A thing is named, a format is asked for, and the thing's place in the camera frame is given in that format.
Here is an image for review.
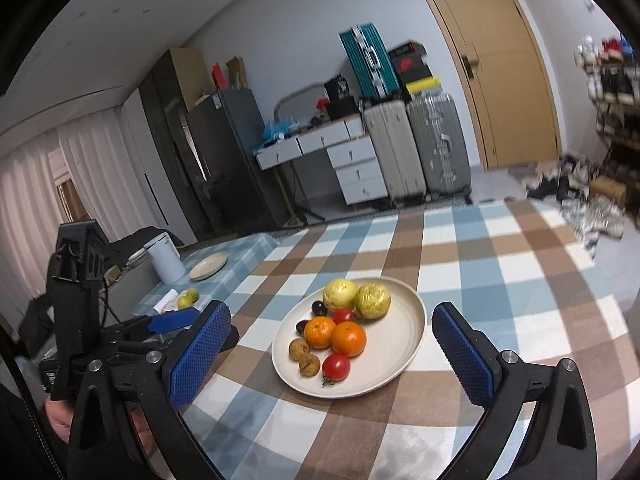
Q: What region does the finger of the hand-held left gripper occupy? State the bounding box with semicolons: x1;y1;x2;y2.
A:
215;322;241;357
102;306;201;354

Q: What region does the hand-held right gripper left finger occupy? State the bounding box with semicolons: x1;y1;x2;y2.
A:
67;300;233;480

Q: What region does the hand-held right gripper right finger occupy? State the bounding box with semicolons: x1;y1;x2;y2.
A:
431;301;598;480

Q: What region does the large cream plate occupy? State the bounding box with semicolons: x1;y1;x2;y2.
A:
271;276;427;400

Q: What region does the orange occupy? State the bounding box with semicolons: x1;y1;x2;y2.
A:
304;316;337;351
330;321;368;358

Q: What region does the person's left hand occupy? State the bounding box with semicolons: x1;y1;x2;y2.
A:
46;395;157;453

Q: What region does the white kettle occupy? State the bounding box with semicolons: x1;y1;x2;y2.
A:
143;232;185;283

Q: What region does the small cream plate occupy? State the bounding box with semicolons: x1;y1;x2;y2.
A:
188;251;229;282

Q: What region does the light blue checked tablecloth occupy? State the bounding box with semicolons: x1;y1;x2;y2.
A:
131;232;281;321

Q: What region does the checked blanket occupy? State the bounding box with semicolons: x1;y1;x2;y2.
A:
180;199;640;480

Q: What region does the rough yellow guava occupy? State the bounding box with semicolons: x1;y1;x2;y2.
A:
354;283;392;320

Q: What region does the white curtain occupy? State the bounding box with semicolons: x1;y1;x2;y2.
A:
0;105;151;321

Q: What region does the smooth yellow guava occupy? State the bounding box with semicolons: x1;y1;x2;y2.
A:
322;278;360;312

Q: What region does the person's black jacket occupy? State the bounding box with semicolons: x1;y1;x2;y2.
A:
0;325;68;480

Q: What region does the dark grey refrigerator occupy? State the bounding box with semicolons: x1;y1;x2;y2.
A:
186;89;291;233

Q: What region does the pile of shoes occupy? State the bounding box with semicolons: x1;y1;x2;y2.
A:
507;155;628;261

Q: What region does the beige suitcase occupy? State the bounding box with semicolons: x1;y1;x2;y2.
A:
363;100;428;208

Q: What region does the dark wardrobe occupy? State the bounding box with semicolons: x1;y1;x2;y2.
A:
139;49;226;243

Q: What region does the silver suitcase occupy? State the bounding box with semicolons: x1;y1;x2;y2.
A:
406;92;473;203

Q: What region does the blue plastic bag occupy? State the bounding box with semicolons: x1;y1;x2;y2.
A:
262;117;301;141

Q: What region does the white desk with drawers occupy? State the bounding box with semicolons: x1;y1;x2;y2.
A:
256;115;391;206

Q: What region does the brown floor box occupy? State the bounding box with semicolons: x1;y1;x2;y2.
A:
589;177;628;206

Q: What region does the large cardboard box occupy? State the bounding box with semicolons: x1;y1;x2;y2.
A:
167;48;216;111

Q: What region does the narrow cardboard box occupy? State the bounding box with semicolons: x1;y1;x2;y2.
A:
226;56;248;90

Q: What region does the yellow and black box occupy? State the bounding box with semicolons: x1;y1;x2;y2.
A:
402;76;443;102

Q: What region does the shoe rack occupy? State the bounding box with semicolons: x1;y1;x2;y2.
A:
572;32;640;201

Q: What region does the wooden door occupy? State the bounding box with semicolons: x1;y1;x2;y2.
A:
402;0;563;171

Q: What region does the red and black box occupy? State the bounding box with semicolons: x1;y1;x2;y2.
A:
387;41;431;86

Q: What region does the teal suitcase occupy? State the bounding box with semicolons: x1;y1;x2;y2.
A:
339;23;401;101

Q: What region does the grey arched frame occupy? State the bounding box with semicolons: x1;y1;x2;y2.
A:
274;84;326;126

